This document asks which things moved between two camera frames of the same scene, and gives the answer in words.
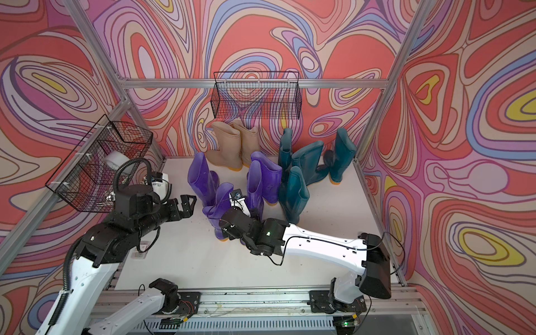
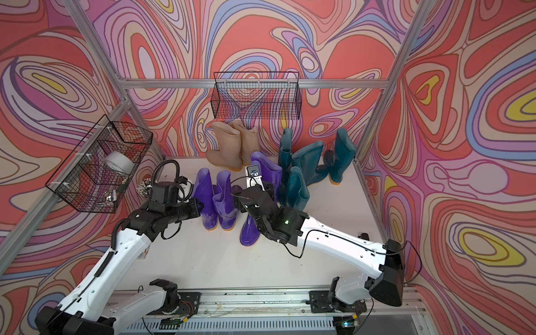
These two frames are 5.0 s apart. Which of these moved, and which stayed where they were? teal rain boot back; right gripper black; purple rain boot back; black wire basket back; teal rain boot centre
Moved: right gripper black
Stayed: teal rain boot centre; black wire basket back; purple rain boot back; teal rain boot back
